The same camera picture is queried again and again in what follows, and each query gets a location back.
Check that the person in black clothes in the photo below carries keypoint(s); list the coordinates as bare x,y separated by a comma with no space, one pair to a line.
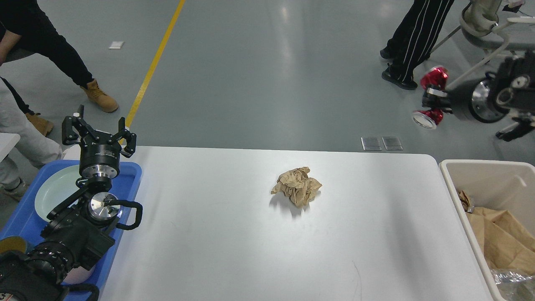
24,25

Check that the floor socket plates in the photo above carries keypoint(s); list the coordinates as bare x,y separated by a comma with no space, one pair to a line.
375,144

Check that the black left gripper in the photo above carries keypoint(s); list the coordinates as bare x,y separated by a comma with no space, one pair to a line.
97,159

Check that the crumpled brown paper ball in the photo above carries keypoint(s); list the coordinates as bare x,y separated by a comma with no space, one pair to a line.
297,186

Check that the grey mug yellow inside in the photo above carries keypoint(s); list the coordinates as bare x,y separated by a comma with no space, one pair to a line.
13,243

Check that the pink mug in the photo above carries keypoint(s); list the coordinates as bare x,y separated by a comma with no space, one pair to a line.
78,275

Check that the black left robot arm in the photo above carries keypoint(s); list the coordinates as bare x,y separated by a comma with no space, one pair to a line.
79,230

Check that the large brown paper sheet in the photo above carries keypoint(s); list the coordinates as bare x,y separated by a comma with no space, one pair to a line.
503,240

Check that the aluminium foil tray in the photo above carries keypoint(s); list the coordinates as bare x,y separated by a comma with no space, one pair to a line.
514,284

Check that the person in grey trousers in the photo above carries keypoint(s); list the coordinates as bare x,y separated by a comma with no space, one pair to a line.
38,149

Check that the small brown paper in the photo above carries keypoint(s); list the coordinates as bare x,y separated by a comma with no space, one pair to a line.
466,202

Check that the person in striped black trousers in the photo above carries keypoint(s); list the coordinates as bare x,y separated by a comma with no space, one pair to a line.
413,41

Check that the crushed red can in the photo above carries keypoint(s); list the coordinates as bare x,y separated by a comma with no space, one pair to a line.
430,118

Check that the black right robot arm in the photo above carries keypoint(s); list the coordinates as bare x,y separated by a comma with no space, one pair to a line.
507,92

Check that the beige waste bin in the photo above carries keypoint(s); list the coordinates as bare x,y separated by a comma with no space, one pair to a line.
499,185

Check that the white office chair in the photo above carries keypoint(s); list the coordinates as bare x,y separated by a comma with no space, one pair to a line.
485,25

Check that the green plate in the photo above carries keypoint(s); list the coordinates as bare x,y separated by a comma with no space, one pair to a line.
55,190

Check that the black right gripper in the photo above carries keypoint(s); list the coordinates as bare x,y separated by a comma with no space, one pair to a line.
468,101

